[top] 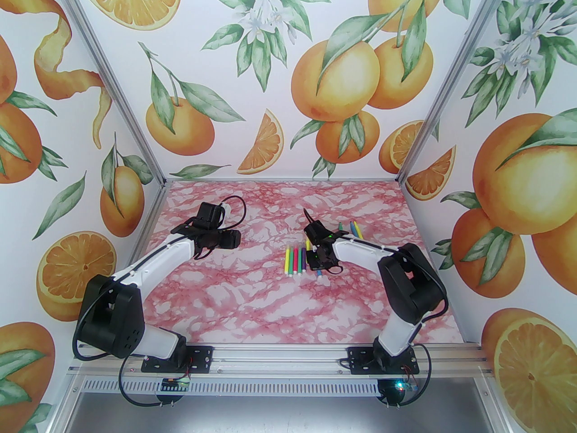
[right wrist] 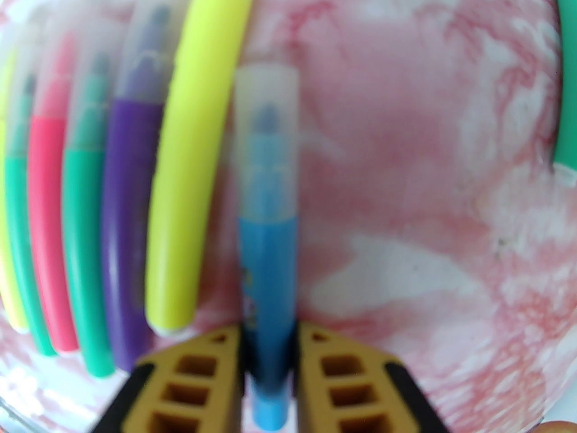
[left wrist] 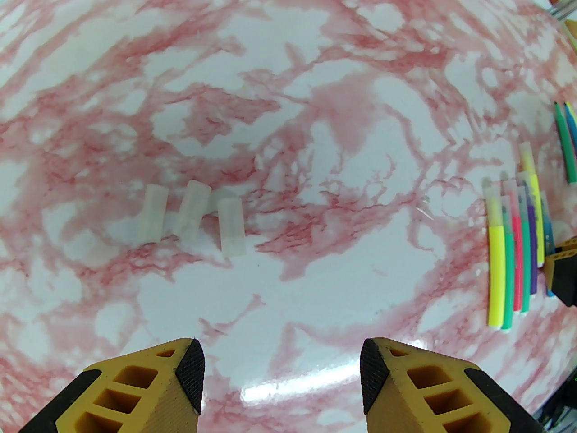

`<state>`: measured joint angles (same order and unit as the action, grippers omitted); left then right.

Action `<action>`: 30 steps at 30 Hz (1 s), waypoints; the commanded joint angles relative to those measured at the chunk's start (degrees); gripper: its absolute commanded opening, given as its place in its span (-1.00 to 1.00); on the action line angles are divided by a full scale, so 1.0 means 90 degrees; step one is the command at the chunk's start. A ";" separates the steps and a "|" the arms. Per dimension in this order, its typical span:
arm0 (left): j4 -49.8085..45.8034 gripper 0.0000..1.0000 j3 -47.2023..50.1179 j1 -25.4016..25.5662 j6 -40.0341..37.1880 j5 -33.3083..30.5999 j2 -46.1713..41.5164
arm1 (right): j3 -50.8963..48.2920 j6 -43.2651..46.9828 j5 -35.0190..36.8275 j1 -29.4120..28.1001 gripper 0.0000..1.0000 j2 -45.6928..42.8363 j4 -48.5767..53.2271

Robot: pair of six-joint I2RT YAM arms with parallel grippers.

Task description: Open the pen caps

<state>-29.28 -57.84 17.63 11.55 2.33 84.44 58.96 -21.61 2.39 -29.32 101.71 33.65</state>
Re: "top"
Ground black left base cable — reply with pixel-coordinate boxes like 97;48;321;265
117;348;192;408

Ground black base cable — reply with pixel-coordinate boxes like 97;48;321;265
383;349;437;408
117;348;192;408

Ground thin aluminium side rail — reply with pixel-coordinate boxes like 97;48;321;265
92;181;168;341

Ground aluminium mounting rail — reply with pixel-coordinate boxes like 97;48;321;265
68;339;494;380

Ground black controller with LED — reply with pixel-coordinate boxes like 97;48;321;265
378;377;417;407

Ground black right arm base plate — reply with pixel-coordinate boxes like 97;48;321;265
349;346;420;374

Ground black right base cable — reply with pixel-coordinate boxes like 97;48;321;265
383;349;437;408

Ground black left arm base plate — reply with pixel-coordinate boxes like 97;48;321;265
141;345;214;373

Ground aluminium frame post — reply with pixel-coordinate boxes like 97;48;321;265
397;0;519;184
54;0;166;184

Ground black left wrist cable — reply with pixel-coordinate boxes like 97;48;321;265
215;195;247;229

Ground grey metal shelf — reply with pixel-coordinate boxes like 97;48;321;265
54;393;514;433

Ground white perforated cable strip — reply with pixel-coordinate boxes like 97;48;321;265
77;379;384;396

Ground small green circuit board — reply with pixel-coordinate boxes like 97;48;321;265
161;377;193;393

